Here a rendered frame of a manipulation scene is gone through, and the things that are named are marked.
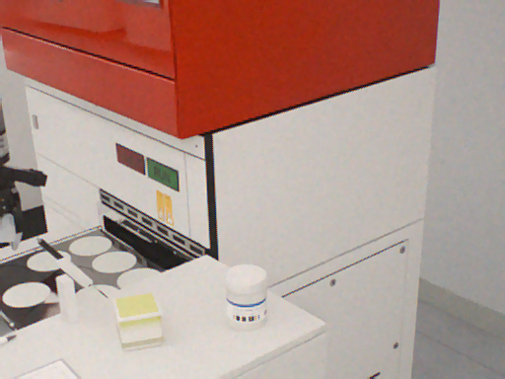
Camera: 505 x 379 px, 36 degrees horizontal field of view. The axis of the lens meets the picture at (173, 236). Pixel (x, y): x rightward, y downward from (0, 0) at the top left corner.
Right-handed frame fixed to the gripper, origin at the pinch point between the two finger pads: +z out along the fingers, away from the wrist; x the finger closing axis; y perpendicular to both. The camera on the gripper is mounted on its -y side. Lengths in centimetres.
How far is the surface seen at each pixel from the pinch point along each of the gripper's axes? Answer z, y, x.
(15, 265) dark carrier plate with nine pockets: 11.3, -3.6, -11.7
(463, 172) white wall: 42, -181, -14
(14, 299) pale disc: 11.3, 3.5, 1.8
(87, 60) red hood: -31.0, -27.3, -9.3
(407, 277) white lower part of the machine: 35, -96, 27
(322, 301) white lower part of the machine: 30, -64, 26
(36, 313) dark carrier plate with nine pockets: 11.4, 2.6, 10.1
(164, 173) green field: -9.2, -31.1, 10.7
